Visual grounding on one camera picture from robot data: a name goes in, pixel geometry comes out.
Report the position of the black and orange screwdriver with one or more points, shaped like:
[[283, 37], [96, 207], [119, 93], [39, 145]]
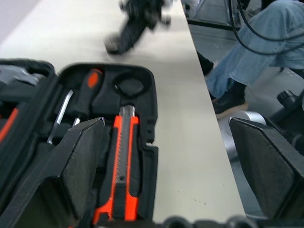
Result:
[[86, 99]]

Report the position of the black chair base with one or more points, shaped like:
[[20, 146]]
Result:
[[288, 107]]

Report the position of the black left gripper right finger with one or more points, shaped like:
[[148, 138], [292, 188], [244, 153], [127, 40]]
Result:
[[266, 166]]

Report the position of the silver robot body part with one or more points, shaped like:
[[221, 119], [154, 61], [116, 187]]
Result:
[[244, 140]]

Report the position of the silver hex key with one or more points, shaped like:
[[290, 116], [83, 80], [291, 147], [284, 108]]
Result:
[[62, 111]]

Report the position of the black plastic tool case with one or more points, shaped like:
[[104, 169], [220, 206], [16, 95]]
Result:
[[147, 114]]

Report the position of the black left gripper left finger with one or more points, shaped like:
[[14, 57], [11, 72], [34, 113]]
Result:
[[71, 166]]

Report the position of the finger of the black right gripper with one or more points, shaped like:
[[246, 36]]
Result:
[[126, 38]]

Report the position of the orange and black utility knife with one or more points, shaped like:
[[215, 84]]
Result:
[[123, 147]]

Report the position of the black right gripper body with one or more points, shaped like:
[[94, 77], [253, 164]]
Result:
[[147, 12]]

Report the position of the person in blue jeans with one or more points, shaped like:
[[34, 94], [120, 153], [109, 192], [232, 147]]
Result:
[[261, 42]]

